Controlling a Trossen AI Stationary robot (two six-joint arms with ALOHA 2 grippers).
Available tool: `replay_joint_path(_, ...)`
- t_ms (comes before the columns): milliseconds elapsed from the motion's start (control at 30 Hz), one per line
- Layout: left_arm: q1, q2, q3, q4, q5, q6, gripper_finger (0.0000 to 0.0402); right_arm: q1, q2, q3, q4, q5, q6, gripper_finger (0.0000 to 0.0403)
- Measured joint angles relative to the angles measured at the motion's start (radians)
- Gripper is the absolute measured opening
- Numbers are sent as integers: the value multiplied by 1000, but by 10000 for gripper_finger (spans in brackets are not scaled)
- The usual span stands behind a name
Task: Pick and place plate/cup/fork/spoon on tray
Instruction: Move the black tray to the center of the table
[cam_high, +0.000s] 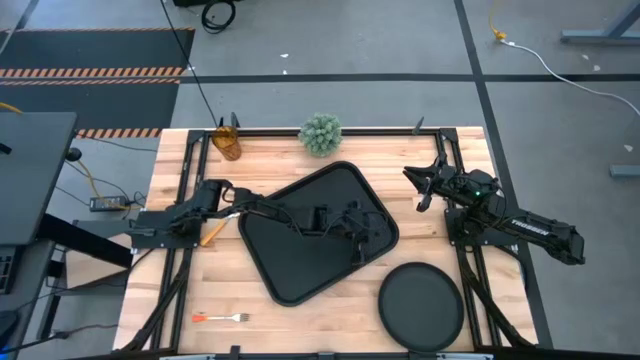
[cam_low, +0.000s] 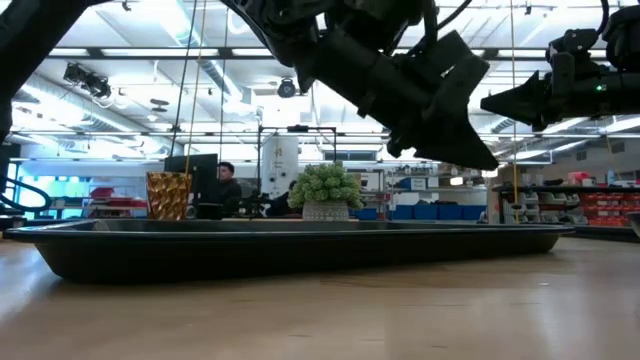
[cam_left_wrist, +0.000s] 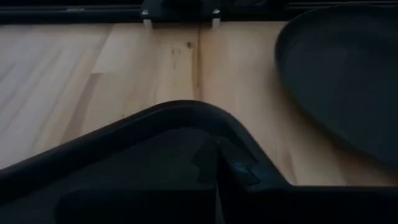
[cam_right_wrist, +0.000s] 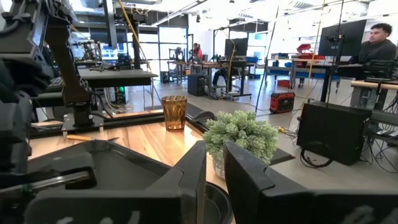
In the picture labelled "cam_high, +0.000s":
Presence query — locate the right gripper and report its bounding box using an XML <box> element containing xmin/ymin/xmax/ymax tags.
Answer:
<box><xmin>403</xmin><ymin>152</ymin><xmax>464</xmax><ymax>214</ymax></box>

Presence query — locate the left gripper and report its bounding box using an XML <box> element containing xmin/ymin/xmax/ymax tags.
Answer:
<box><xmin>312</xmin><ymin>199</ymin><xmax>397</xmax><ymax>266</ymax></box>

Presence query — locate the black round plate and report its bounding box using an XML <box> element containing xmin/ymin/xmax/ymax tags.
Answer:
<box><xmin>377</xmin><ymin>261</ymin><xmax>465</xmax><ymax>353</ymax></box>

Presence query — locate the black plastic tray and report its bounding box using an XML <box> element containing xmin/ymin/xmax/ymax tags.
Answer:
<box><xmin>237</xmin><ymin>160</ymin><xmax>400</xmax><ymax>307</ymax></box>

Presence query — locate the amber faceted cup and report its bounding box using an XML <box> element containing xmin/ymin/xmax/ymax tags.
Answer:
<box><xmin>210</xmin><ymin>125</ymin><xmax>243</xmax><ymax>162</ymax></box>

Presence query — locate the green plant in grey pot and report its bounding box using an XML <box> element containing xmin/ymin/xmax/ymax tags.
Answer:
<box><xmin>298</xmin><ymin>112</ymin><xmax>344</xmax><ymax>159</ymax></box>

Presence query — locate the grey metal table foot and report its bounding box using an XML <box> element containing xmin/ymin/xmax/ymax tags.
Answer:
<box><xmin>559</xmin><ymin>0</ymin><xmax>640</xmax><ymax>47</ymax></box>
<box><xmin>608</xmin><ymin>164</ymin><xmax>640</xmax><ymax>179</ymax></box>

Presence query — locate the black power adapter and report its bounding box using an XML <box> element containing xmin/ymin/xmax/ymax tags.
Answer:
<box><xmin>89</xmin><ymin>195</ymin><xmax>126</xmax><ymax>212</ymax></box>

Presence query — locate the black desk leg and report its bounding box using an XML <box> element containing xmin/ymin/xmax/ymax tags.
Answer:
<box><xmin>37</xmin><ymin>213</ymin><xmax>134</xmax><ymax>269</ymax></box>

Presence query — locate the black mat with orange stripes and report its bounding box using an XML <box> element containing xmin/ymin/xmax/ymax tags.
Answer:
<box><xmin>0</xmin><ymin>27</ymin><xmax>196</xmax><ymax>80</ymax></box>
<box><xmin>0</xmin><ymin>78</ymin><xmax>182</xmax><ymax>140</ymax></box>

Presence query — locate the dark grey desk top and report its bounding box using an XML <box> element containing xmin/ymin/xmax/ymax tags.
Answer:
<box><xmin>0</xmin><ymin>111</ymin><xmax>79</xmax><ymax>247</ymax></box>

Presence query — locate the black aluminium frame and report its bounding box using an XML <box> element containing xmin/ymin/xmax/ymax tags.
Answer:
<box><xmin>112</xmin><ymin>126</ymin><xmax>539</xmax><ymax>360</ymax></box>

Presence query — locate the yellow cable plug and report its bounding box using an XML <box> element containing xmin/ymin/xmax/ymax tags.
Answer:
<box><xmin>488</xmin><ymin>0</ymin><xmax>508</xmax><ymax>42</ymax></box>

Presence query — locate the spoon with wooden handle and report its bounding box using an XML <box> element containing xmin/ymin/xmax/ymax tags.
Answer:
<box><xmin>199</xmin><ymin>212</ymin><xmax>242</xmax><ymax>248</ymax></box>

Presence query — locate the white floor cable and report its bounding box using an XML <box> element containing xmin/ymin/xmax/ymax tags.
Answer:
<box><xmin>499</xmin><ymin>38</ymin><xmax>640</xmax><ymax>117</ymax></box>

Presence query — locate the fork with orange handle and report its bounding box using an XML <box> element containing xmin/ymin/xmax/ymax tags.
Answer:
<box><xmin>191</xmin><ymin>312</ymin><xmax>251</xmax><ymax>324</ymax></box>

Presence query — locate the coiled black cable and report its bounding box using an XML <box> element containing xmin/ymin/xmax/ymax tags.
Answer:
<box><xmin>200</xmin><ymin>0</ymin><xmax>238</xmax><ymax>36</ymax></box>

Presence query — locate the long black cable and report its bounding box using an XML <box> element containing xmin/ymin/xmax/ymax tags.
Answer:
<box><xmin>158</xmin><ymin>0</ymin><xmax>224</xmax><ymax>127</ymax></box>

